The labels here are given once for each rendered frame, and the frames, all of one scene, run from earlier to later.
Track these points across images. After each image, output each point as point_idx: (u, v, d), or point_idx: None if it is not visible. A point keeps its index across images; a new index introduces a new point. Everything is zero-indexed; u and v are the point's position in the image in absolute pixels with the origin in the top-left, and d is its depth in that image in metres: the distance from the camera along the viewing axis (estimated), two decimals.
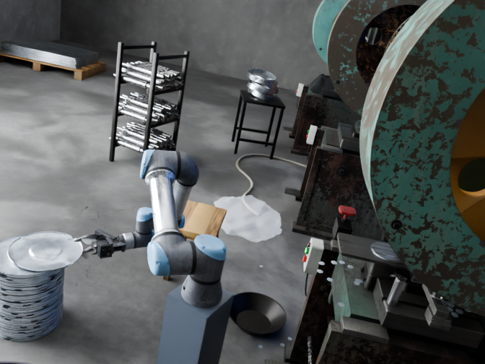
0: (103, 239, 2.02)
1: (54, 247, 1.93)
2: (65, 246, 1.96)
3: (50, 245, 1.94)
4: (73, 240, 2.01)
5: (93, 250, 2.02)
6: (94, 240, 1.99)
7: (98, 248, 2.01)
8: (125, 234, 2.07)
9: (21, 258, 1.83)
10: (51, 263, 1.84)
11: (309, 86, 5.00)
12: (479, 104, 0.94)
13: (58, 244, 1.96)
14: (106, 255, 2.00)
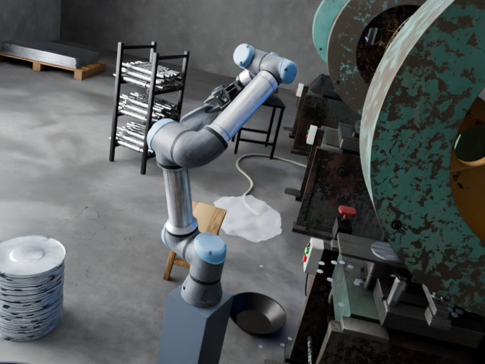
0: None
1: (195, 123, 1.84)
2: (202, 116, 1.82)
3: (195, 124, 1.86)
4: None
5: None
6: None
7: None
8: (242, 72, 1.67)
9: None
10: None
11: (309, 86, 5.00)
12: None
13: (201, 119, 1.85)
14: (224, 102, 1.67)
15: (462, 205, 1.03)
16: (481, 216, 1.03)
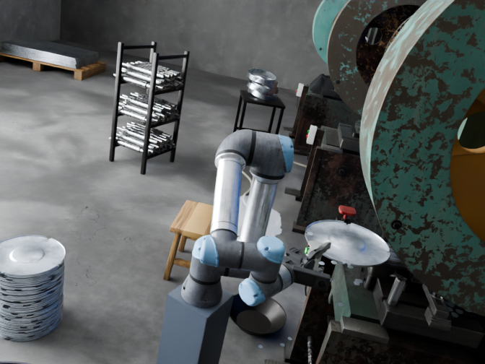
0: (304, 260, 1.38)
1: (343, 245, 1.51)
2: (337, 250, 1.48)
3: (351, 245, 1.51)
4: (341, 260, 1.43)
5: None
6: (309, 250, 1.41)
7: None
8: (283, 266, 1.31)
9: (351, 229, 1.64)
10: (322, 230, 1.60)
11: (309, 86, 5.00)
12: None
13: (346, 249, 1.49)
14: None
15: None
16: None
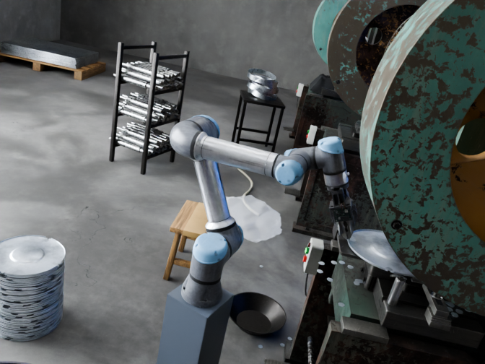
0: None
1: (386, 253, 1.51)
2: (379, 258, 1.48)
3: (394, 255, 1.51)
4: (384, 267, 1.43)
5: None
6: (337, 221, 1.53)
7: None
8: (325, 181, 1.50)
9: None
10: (364, 237, 1.60)
11: (309, 86, 5.00)
12: None
13: (389, 258, 1.48)
14: (348, 212, 1.46)
15: (457, 198, 1.02)
16: (475, 211, 1.03)
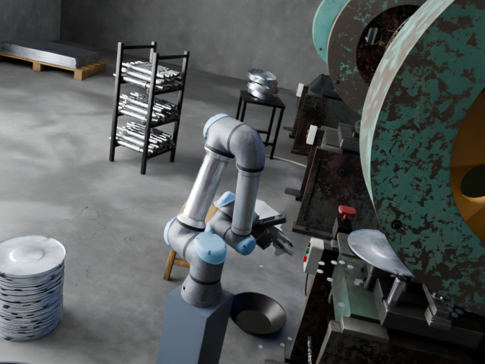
0: None
1: (388, 254, 1.51)
2: (384, 260, 1.47)
3: (395, 255, 1.51)
4: (392, 270, 1.42)
5: None
6: None
7: (271, 240, 1.83)
8: None
9: None
10: (362, 239, 1.59)
11: (309, 86, 5.00)
12: None
13: (392, 258, 1.48)
14: (259, 244, 1.83)
15: None
16: (459, 129, 0.97)
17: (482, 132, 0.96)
